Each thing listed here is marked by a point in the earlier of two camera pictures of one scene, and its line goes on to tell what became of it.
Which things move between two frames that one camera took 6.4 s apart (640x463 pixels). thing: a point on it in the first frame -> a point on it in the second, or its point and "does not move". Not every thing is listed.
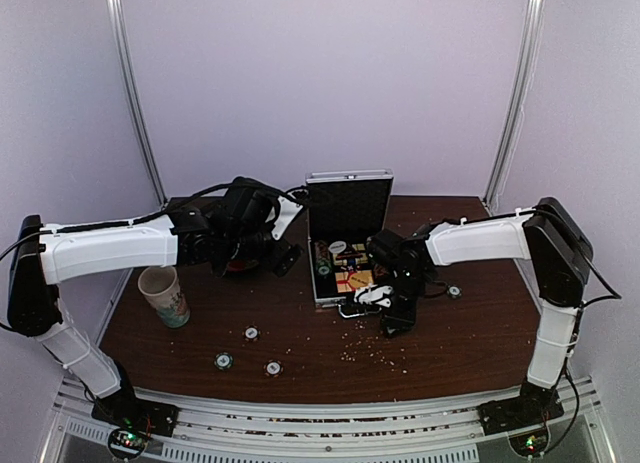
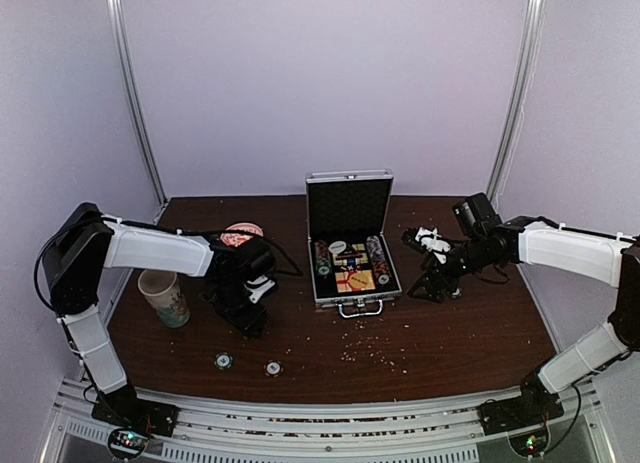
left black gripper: [280, 260] -> [249, 324]
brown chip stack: [322, 251] does not move
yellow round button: [358, 280] does not move
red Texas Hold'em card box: [350, 281] does not move
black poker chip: [273, 368] does not move
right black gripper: [404, 321] -> [428, 280]
